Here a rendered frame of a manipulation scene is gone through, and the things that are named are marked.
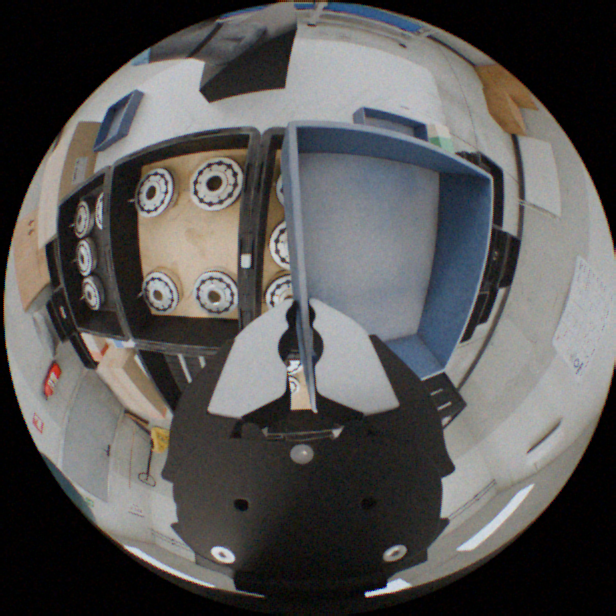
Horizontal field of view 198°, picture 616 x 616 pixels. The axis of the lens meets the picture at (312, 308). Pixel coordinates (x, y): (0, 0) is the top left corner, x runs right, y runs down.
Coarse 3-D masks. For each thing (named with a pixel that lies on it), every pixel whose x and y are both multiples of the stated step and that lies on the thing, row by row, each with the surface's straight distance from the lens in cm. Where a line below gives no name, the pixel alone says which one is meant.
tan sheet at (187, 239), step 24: (144, 168) 51; (168, 168) 46; (192, 168) 44; (168, 216) 46; (192, 216) 43; (216, 216) 41; (144, 240) 50; (168, 240) 46; (192, 240) 44; (216, 240) 42; (144, 264) 52; (168, 264) 48; (192, 264) 45; (216, 264) 43; (192, 288) 47; (192, 312) 51
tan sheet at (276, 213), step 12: (276, 156) 40; (276, 168) 40; (276, 180) 40; (276, 204) 40; (276, 216) 40; (264, 252) 41; (264, 264) 42; (276, 264) 42; (264, 276) 43; (264, 288) 44; (264, 312) 47
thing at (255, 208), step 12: (264, 132) 31; (276, 132) 31; (264, 144) 31; (264, 156) 30; (264, 168) 30; (252, 192) 30; (252, 204) 30; (252, 216) 30; (252, 228) 30; (252, 240) 30; (252, 252) 32; (252, 264) 33; (252, 276) 32; (252, 288) 33; (252, 300) 34; (252, 312) 37
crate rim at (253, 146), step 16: (224, 128) 33; (240, 128) 32; (256, 128) 32; (160, 144) 37; (256, 144) 31; (128, 160) 42; (112, 176) 44; (240, 208) 30; (240, 224) 30; (240, 240) 31; (112, 256) 44; (240, 256) 33; (112, 272) 45; (240, 272) 32; (240, 288) 33; (240, 304) 35; (240, 320) 36
